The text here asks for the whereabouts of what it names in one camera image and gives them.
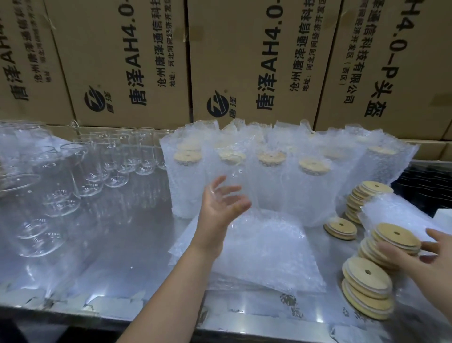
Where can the person's right hand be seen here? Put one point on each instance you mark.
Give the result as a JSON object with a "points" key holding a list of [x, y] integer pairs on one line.
{"points": [[430, 272]]}

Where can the person's left hand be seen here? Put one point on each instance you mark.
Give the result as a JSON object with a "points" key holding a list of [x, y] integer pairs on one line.
{"points": [[212, 222]]}

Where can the person's right fingers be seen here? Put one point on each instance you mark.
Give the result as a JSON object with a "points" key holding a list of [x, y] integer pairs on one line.
{"points": [[388, 251]]}

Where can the person's left fingers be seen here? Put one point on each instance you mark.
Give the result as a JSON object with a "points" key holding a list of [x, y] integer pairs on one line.
{"points": [[231, 192]]}

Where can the person's left forearm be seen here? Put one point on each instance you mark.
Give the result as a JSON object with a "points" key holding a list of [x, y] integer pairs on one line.
{"points": [[176, 293]]}

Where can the pile of bamboo lids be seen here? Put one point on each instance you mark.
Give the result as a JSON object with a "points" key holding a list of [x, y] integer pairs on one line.
{"points": [[367, 279]]}

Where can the lying bubble wrap bag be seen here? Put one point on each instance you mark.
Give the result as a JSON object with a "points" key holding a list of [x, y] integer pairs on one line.
{"points": [[392, 212]]}

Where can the row of bubble-wrapped lidded glasses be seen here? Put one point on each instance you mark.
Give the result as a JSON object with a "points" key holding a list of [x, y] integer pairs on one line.
{"points": [[293, 187]]}

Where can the white foam block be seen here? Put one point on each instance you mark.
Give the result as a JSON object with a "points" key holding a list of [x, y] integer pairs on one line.
{"points": [[444, 219]]}

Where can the stack of flat bubble bags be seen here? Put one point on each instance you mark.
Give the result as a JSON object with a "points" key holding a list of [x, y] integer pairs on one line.
{"points": [[268, 251]]}

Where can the black mesh crate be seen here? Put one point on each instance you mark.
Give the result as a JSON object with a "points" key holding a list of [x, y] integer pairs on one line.
{"points": [[423, 187]]}

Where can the plain cardboard box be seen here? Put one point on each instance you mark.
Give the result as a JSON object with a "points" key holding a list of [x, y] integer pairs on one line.
{"points": [[432, 150]]}

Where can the large printed cardboard box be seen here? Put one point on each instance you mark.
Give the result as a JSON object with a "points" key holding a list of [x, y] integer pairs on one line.
{"points": [[261, 60], [24, 67], [120, 60], [392, 67]]}

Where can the group of clear glass cups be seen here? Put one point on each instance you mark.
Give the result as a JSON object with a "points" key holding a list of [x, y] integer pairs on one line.
{"points": [[60, 183]]}

